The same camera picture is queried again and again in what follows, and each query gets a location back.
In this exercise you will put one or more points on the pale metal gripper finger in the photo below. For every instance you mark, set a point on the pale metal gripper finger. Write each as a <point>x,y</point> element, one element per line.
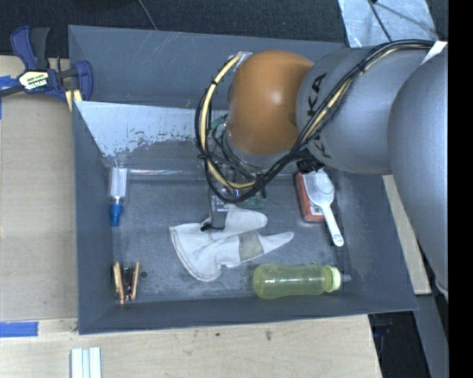
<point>222,217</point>
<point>213,207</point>

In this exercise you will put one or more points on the white work glove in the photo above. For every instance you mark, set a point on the white work glove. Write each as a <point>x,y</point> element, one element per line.
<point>209,246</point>

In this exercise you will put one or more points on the grey metal bin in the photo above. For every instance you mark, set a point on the grey metal bin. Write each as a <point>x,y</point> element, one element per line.
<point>161,195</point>

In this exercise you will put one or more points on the orange box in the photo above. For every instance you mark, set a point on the orange box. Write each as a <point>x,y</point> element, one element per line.
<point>306,207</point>

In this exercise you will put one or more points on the white plastic scoop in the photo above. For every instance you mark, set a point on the white plastic scoop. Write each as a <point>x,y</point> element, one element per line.
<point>321,191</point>

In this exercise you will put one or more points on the yellow-green clear plastic bottle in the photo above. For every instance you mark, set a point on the yellow-green clear plastic bottle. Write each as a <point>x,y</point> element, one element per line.
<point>287,282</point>

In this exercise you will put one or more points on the white and blue tube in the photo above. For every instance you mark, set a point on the white and blue tube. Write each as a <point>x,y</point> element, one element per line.
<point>117,187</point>

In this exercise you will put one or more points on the pale wood board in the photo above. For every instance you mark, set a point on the pale wood board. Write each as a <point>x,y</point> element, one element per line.
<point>35,211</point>

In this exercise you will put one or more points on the black cylinder on white bracket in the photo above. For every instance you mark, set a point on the black cylinder on white bracket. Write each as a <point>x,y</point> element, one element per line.
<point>310,165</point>

